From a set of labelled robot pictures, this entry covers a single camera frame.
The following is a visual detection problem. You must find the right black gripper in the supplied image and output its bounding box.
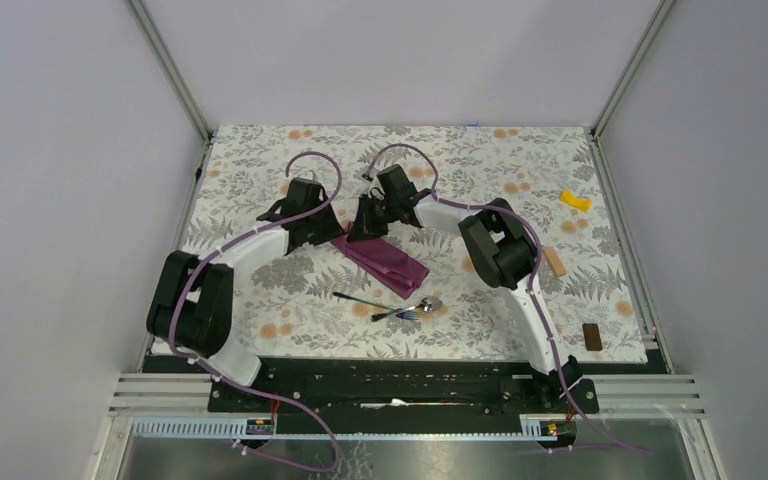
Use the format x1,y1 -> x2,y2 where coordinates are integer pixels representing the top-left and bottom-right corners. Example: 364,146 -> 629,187
347,194 -> 398,244

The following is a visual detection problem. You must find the purple cloth napkin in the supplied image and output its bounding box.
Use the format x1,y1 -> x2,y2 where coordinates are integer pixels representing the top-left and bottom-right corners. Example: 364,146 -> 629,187
329,234 -> 430,299

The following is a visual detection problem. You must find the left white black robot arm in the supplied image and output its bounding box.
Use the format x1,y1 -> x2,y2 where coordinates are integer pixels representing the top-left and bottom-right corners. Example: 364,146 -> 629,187
146,178 -> 343,411

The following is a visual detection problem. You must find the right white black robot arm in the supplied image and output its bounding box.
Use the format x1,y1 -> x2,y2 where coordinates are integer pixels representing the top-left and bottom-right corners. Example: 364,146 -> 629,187
348,165 -> 581,412

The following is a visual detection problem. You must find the iridescent fork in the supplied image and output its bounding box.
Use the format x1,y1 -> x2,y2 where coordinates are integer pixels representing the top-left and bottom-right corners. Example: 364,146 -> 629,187
332,291 -> 419,321

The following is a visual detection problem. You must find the iridescent spoon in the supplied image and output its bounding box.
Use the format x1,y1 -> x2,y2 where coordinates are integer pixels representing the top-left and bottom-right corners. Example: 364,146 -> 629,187
370,296 -> 444,322

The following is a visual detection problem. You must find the floral patterned tablecloth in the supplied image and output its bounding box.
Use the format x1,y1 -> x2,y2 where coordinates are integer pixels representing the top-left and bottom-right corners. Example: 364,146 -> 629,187
182,125 -> 647,363

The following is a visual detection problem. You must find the light wooden block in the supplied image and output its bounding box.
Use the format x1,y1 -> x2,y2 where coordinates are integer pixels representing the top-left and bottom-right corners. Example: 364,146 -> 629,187
543,247 -> 567,277

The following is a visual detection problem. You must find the yellow plastic piece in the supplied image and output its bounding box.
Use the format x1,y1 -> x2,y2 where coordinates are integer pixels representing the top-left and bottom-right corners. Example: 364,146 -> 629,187
559,189 -> 593,212

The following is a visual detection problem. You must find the dark brown block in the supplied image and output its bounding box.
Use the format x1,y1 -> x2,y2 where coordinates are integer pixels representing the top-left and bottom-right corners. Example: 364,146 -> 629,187
582,323 -> 604,352

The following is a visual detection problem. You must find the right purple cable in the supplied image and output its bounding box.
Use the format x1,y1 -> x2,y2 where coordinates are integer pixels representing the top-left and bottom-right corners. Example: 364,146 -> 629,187
361,142 -> 654,456

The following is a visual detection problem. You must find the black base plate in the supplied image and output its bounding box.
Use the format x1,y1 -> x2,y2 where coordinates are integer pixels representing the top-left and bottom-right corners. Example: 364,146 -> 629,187
208,357 -> 600,428

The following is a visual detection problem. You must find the left aluminium frame post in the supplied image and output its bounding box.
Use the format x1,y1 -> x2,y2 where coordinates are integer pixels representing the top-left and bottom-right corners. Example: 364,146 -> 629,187
124,0 -> 213,142

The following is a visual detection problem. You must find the aluminium frame post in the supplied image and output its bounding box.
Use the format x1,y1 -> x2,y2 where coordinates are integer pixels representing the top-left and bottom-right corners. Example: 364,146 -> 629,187
590,0 -> 677,138
124,0 -> 213,142

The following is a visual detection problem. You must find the slotted cable duct rail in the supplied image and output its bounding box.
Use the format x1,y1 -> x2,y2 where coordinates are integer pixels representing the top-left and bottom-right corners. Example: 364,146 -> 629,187
131,412 -> 577,443

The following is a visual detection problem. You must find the right aluminium frame post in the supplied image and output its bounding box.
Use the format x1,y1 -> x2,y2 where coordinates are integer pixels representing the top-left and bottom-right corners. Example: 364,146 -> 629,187
590,0 -> 677,138

